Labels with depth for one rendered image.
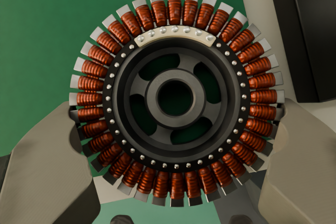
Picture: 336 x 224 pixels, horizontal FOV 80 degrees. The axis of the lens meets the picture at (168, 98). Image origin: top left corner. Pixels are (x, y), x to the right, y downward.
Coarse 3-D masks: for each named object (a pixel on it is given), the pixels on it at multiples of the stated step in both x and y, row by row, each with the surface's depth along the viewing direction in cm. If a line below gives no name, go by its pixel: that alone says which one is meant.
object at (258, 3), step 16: (256, 0) 14; (272, 0) 14; (256, 16) 14; (272, 16) 14; (272, 32) 14; (272, 48) 14; (288, 80) 14; (288, 96) 14; (320, 112) 14; (96, 176) 14; (112, 192) 14
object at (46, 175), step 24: (48, 120) 10; (72, 120) 10; (24, 144) 8; (48, 144) 8; (72, 144) 9; (24, 168) 7; (48, 168) 7; (72, 168) 7; (0, 192) 6; (24, 192) 6; (48, 192) 6; (72, 192) 6; (96, 192) 7; (0, 216) 5; (24, 216) 5; (48, 216) 5; (72, 216) 6; (96, 216) 7
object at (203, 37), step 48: (144, 0) 11; (192, 0) 10; (96, 48) 10; (144, 48) 11; (192, 48) 12; (240, 48) 10; (96, 96) 10; (144, 96) 12; (192, 96) 12; (240, 96) 10; (96, 144) 10; (144, 144) 11; (192, 144) 12; (240, 144) 10; (144, 192) 10; (192, 192) 10
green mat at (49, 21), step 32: (0, 0) 14; (32, 0) 14; (64, 0) 14; (96, 0) 14; (128, 0) 14; (224, 0) 14; (0, 32) 14; (32, 32) 14; (64, 32) 14; (0, 64) 14; (32, 64) 14; (64, 64) 14; (160, 64) 14; (0, 96) 14; (32, 96) 14; (64, 96) 14; (160, 96) 14; (0, 128) 14; (192, 128) 14
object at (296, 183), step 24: (288, 120) 9; (312, 120) 9; (288, 144) 8; (312, 144) 8; (288, 168) 7; (312, 168) 7; (264, 192) 7; (288, 192) 6; (312, 192) 6; (264, 216) 7; (288, 216) 6; (312, 216) 5
